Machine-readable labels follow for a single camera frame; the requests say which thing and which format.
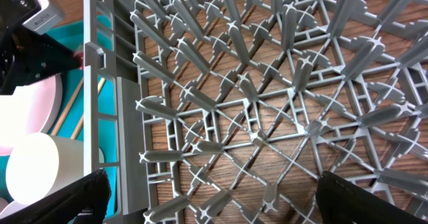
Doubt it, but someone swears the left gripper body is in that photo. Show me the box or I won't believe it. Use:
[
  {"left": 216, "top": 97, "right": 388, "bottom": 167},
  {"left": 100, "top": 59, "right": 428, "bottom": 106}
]
[{"left": 1, "top": 0, "right": 40, "bottom": 47}]

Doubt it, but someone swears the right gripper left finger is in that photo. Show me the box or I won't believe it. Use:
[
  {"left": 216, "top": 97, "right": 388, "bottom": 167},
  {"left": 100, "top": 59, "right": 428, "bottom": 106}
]
[{"left": 1, "top": 169, "right": 111, "bottom": 224}]

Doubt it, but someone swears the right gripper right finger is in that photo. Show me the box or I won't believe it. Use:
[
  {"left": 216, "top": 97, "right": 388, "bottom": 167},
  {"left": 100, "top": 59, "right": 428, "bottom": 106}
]
[{"left": 316, "top": 171, "right": 426, "bottom": 224}]

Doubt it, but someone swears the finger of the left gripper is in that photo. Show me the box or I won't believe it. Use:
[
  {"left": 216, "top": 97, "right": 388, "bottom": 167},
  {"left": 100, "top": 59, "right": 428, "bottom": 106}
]
[{"left": 1, "top": 27, "right": 79, "bottom": 95}]

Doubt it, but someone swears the red snack wrapper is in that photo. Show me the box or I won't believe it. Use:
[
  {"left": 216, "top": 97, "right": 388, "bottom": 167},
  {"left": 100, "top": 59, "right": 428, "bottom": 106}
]
[{"left": 72, "top": 45, "right": 84, "bottom": 70}]

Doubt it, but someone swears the large white plate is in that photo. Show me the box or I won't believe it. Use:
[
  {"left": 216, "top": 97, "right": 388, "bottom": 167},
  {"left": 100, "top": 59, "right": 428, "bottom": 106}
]
[{"left": 1, "top": 75, "right": 63, "bottom": 156}]

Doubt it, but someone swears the wooden chopstick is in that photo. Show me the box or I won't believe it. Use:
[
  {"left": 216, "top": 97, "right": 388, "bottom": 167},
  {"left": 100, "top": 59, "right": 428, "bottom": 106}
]
[
  {"left": 70, "top": 78, "right": 106, "bottom": 140},
  {"left": 51, "top": 78, "right": 84, "bottom": 135}
]

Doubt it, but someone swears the white paper cup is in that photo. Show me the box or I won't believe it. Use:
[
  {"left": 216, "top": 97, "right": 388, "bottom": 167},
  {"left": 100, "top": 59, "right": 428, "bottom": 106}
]
[{"left": 5, "top": 132, "right": 84, "bottom": 205}]

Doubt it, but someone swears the grey bowl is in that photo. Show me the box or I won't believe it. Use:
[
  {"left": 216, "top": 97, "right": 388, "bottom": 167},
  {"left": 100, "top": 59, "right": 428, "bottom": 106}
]
[{"left": 1, "top": 147, "right": 83, "bottom": 218}]

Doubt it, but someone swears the grey dishwasher rack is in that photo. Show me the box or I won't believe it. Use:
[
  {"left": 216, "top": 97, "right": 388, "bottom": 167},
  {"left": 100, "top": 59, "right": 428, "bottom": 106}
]
[{"left": 84, "top": 0, "right": 427, "bottom": 223}]

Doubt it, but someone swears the teal serving tray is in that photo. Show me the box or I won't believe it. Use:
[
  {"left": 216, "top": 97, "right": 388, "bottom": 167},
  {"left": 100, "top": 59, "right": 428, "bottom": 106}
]
[{"left": 1, "top": 21, "right": 118, "bottom": 217}]

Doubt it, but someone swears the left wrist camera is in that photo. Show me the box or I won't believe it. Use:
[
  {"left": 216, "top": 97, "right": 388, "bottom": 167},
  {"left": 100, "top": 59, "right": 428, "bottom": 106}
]
[{"left": 22, "top": 0, "right": 65, "bottom": 35}]

